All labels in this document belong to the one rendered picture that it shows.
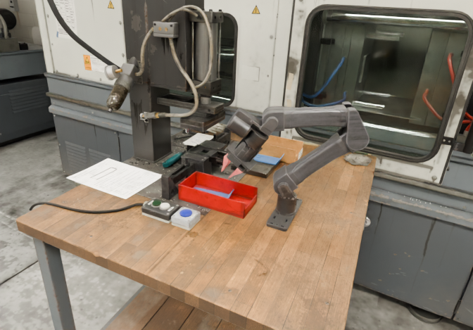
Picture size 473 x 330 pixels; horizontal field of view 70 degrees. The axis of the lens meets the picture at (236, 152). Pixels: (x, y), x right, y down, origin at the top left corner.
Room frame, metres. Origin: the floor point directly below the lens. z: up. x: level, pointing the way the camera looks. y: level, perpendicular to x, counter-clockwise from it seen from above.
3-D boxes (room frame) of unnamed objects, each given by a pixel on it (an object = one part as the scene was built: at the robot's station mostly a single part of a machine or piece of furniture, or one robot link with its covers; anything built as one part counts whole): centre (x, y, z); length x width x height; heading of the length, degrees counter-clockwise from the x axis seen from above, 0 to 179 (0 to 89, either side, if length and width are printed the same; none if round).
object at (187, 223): (0.89, 0.15, 0.90); 0.07 x 0.07 x 0.06; 67
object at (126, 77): (1.27, 0.44, 1.25); 0.19 x 0.07 x 0.19; 157
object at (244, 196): (1.03, 0.06, 0.93); 0.25 x 0.12 x 0.06; 67
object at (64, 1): (2.53, 1.25, 1.41); 0.25 x 0.01 x 0.33; 63
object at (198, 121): (1.29, 0.20, 1.22); 0.26 x 0.18 x 0.30; 67
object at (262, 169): (1.32, -0.09, 0.91); 0.17 x 0.16 x 0.02; 157
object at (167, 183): (1.05, 0.23, 0.95); 0.06 x 0.03 x 0.09; 157
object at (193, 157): (1.28, 0.13, 0.98); 0.20 x 0.10 x 0.01; 157
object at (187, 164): (1.11, 0.20, 0.95); 0.15 x 0.03 x 0.10; 157
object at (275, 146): (1.46, -0.17, 0.93); 0.25 x 0.13 x 0.08; 67
